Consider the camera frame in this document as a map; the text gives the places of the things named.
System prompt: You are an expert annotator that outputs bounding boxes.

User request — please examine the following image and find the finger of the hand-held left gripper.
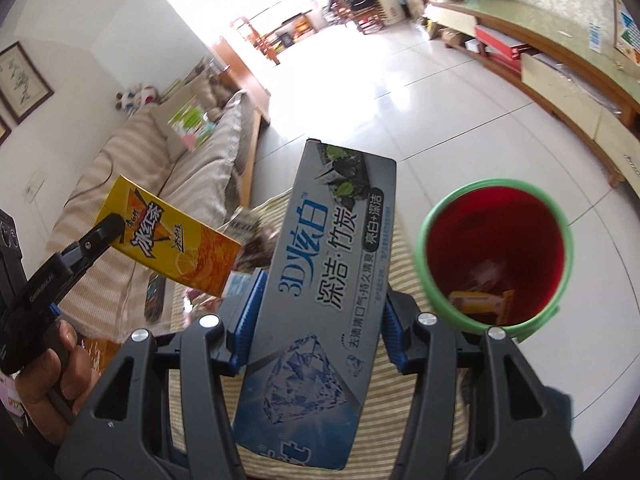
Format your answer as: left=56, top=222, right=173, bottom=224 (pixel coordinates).
left=47, top=212, right=129, bottom=307

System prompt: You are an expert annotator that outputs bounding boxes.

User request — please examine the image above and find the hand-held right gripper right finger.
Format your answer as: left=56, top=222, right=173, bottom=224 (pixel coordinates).
left=381, top=290, right=586, bottom=480

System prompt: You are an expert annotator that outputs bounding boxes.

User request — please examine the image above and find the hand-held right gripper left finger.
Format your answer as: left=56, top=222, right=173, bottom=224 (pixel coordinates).
left=54, top=267, right=268, bottom=480

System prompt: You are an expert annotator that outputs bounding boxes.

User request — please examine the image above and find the grey toothpaste box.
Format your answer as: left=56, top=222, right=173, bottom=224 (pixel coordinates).
left=232, top=137, right=398, bottom=472

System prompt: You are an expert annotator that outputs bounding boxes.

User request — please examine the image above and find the yellow drink carton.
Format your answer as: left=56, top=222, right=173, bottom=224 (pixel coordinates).
left=95, top=175, right=243, bottom=298

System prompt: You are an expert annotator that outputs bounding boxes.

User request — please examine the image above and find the red bin with green rim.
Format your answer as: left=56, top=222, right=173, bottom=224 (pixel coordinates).
left=415, top=177, right=573, bottom=343

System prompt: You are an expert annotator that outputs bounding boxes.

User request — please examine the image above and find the person's left hand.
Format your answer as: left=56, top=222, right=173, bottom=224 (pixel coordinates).
left=15, top=320, right=103, bottom=446

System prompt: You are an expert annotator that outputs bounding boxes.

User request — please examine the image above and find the crumpled printed wrapper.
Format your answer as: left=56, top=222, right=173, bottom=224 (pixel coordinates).
left=227, top=207, right=279, bottom=276

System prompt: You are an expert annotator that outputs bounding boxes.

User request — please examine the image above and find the orange packet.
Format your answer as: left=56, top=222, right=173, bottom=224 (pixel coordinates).
left=448, top=290, right=516, bottom=325

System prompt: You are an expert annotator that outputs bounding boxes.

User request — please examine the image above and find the beige striped sofa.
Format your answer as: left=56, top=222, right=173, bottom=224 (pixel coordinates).
left=47, top=37, right=272, bottom=333

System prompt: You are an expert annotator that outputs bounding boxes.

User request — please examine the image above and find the plush toy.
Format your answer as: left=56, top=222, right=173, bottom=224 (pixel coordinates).
left=115, top=85, right=161, bottom=113

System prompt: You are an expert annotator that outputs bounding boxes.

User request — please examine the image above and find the green and pink packet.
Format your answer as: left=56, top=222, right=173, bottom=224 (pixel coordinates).
left=167, top=102, right=217, bottom=153

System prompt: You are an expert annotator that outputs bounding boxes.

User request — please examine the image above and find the large framed calligraphy picture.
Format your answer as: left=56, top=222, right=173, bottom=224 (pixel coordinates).
left=0, top=41, right=55, bottom=126

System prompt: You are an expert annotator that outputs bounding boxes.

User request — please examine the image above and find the red wooden chair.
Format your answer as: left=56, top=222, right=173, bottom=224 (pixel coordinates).
left=231, top=15, right=282, bottom=67

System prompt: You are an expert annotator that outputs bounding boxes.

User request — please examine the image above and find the red flat box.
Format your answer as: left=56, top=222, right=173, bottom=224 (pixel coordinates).
left=474, top=25, right=532, bottom=77

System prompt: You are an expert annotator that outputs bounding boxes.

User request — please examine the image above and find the wooden television cabinet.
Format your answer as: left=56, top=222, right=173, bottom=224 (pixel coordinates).
left=425, top=0, right=640, bottom=192

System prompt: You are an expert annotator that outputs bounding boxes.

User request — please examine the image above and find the blue and white card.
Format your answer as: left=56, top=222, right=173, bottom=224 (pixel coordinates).
left=587, top=23, right=609, bottom=55

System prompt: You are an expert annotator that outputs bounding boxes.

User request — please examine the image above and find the star checkers board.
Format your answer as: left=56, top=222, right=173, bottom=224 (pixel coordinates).
left=612, top=0, right=640, bottom=68

